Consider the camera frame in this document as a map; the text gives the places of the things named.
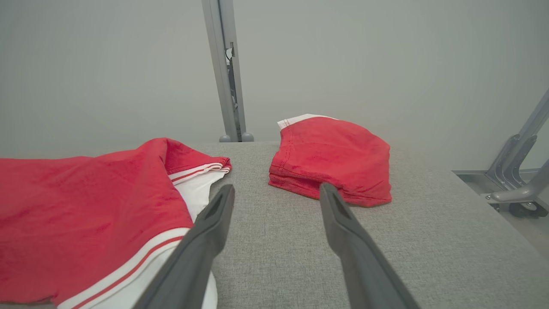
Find grey metal frame post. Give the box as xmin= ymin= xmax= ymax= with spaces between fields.
xmin=202 ymin=0 xmax=254 ymax=143

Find red shirt white sleeves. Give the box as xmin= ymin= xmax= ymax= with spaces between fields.
xmin=0 ymin=137 xmax=232 ymax=309

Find black caster wheel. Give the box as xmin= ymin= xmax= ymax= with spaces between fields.
xmin=508 ymin=202 xmax=549 ymax=218

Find red shorts white trim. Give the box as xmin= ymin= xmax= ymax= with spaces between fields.
xmin=268 ymin=114 xmax=393 ymax=208

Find grey metal frame leg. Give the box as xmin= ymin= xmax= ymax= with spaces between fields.
xmin=452 ymin=88 xmax=549 ymax=206

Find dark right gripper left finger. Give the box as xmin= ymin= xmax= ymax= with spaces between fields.
xmin=133 ymin=185 xmax=236 ymax=309

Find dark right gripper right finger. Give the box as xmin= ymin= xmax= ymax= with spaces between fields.
xmin=320 ymin=183 xmax=423 ymax=309

